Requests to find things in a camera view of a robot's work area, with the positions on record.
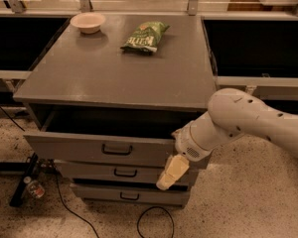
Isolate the black floor cable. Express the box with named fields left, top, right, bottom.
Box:
left=0, top=103, right=100, bottom=238

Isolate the grey drawer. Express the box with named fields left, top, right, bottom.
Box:
left=25, top=108, right=199, bottom=167
left=53, top=161, right=200, bottom=186
left=70, top=183, right=190, bottom=207

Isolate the grey drawer cabinet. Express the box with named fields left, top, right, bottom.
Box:
left=12, top=13, right=222, bottom=208

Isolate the green chip bag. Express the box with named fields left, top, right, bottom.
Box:
left=121, top=21, right=169, bottom=53

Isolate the beige bowl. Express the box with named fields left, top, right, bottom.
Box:
left=71, top=12, right=105, bottom=34

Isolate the grey top drawer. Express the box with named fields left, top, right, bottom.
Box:
left=25, top=108, right=199, bottom=167

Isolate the black table leg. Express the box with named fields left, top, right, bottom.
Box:
left=9, top=153, right=38, bottom=207

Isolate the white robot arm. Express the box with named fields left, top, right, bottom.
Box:
left=156, top=88, right=298, bottom=190

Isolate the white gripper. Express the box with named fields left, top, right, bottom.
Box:
left=156, top=122, right=219, bottom=190

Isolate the grey bottom drawer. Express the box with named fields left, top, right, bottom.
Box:
left=70, top=183, right=190, bottom=207

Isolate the plastic bottle on floor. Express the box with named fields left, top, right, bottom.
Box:
left=23, top=177, right=45, bottom=198

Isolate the grey middle drawer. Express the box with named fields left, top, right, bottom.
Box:
left=53, top=161, right=200, bottom=186

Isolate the black looped cable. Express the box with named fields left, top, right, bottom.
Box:
left=136, top=205, right=175, bottom=238

